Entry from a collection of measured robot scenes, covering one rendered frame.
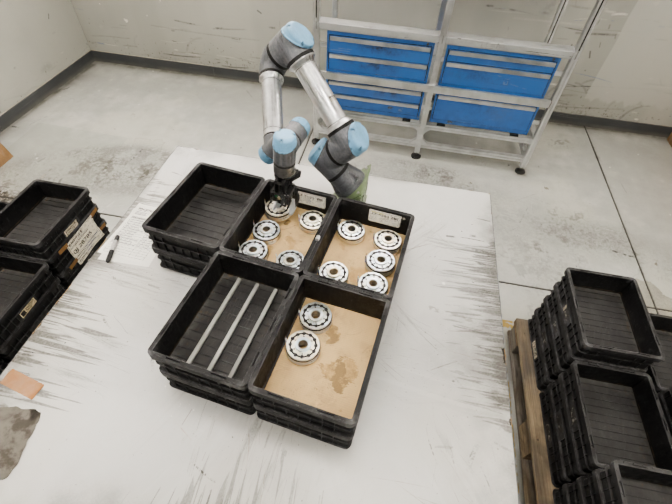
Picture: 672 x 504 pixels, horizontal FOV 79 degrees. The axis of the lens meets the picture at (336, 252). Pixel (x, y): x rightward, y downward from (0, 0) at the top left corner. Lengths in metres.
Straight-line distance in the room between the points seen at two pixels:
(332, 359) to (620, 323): 1.35
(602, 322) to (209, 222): 1.70
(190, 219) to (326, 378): 0.83
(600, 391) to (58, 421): 1.96
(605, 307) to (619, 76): 2.58
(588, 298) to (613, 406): 0.46
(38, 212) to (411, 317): 1.91
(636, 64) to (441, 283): 3.10
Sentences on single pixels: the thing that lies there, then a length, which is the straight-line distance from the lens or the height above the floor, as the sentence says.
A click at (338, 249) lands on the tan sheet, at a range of 1.51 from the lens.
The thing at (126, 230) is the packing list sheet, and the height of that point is 0.70.
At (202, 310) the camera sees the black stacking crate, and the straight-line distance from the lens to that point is 1.40.
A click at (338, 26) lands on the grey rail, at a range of 3.04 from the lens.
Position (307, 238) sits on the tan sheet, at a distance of 1.54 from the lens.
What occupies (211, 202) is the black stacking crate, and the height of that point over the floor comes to 0.83.
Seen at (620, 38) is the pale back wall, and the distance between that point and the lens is 4.21.
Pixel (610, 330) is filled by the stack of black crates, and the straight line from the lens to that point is 2.11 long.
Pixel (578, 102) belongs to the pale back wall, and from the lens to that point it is 4.37.
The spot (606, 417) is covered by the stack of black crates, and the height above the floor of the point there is 0.38.
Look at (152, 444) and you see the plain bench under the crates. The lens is 1.39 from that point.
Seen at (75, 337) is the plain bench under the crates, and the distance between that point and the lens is 1.66.
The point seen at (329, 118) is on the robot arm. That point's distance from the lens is 1.62.
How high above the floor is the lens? 1.96
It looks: 49 degrees down
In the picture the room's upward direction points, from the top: 4 degrees clockwise
